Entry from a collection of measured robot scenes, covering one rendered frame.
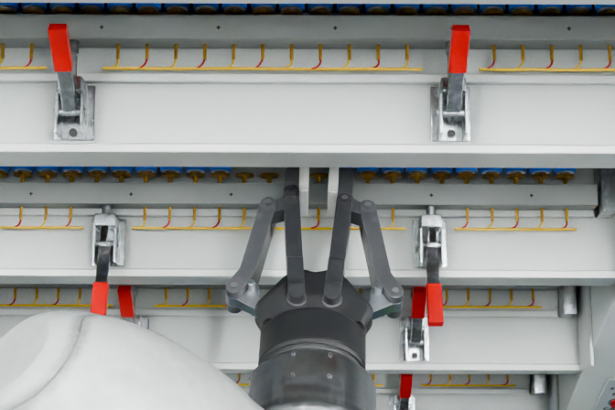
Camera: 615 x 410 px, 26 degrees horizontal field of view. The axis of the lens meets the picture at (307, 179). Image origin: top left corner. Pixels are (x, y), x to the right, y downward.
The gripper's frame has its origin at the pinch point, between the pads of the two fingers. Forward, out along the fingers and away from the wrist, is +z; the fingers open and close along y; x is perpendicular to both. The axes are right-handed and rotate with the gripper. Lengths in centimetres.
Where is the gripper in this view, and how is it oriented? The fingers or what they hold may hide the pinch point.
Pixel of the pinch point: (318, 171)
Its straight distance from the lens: 106.1
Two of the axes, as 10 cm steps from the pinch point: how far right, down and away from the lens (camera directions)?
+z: 0.3, -7.2, 7.0
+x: -0.1, 7.0, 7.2
